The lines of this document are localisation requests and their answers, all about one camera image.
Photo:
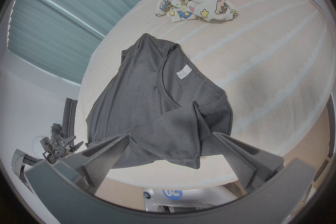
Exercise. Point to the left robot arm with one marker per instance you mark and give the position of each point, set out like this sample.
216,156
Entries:
69,115

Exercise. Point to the blue-green curtain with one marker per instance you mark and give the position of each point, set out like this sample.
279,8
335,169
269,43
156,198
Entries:
73,15

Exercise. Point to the black T-shirt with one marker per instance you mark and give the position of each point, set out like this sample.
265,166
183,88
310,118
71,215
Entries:
141,102

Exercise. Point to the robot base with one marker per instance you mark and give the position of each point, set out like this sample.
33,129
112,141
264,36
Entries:
173,198

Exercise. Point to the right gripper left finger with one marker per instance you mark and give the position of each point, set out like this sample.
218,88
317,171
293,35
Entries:
98,162

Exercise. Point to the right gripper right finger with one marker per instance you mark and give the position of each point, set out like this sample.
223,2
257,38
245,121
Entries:
249,165

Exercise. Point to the bed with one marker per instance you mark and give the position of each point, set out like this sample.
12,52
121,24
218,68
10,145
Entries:
262,73

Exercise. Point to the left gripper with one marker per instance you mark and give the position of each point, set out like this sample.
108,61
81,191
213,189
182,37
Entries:
52,150

